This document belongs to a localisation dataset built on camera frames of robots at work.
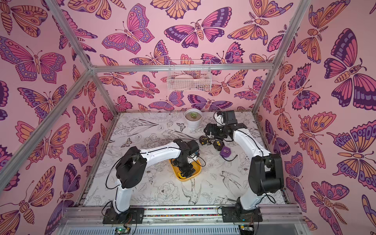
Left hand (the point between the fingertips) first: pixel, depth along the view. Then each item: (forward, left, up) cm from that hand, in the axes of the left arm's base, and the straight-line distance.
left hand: (187, 171), depth 87 cm
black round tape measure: (+18, -20, +1) cm, 27 cm away
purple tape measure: (+13, -24, +1) cm, 28 cm away
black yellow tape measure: (+22, -11, +1) cm, 24 cm away
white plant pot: (+36, -3, +10) cm, 37 cm away
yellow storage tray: (+3, -5, +2) cm, 6 cm away
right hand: (+19, -12, +14) cm, 27 cm away
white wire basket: (+46, -1, +32) cm, 56 cm away
